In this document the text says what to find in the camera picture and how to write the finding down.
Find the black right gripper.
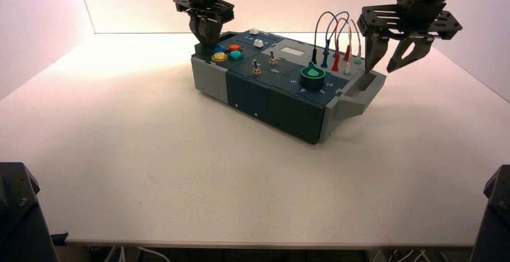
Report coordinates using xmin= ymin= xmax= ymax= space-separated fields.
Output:
xmin=357 ymin=0 xmax=463 ymax=75

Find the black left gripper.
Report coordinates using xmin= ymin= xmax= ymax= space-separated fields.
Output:
xmin=173 ymin=0 xmax=236 ymax=49

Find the blue grey control panel box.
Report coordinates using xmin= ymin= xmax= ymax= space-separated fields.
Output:
xmin=191 ymin=29 xmax=387 ymax=145

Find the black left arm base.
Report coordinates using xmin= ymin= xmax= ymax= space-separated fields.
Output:
xmin=0 ymin=162 xmax=69 ymax=262

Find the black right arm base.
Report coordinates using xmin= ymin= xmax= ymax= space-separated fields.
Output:
xmin=470 ymin=165 xmax=510 ymax=262

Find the green rotary selector knob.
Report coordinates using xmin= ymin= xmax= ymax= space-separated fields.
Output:
xmin=300 ymin=62 xmax=327 ymax=91

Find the red jumper cable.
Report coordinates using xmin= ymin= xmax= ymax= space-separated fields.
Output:
xmin=330 ymin=18 xmax=353 ymax=72

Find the blue jumper cable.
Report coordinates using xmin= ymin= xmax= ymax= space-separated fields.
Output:
xmin=321 ymin=11 xmax=351 ymax=69

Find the black jumper cable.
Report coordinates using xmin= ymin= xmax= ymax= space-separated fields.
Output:
xmin=312 ymin=11 xmax=339 ymax=65

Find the white cable under table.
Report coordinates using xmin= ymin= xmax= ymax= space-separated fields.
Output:
xmin=137 ymin=246 xmax=171 ymax=262
xmin=103 ymin=246 xmax=127 ymax=262
xmin=394 ymin=249 xmax=428 ymax=262

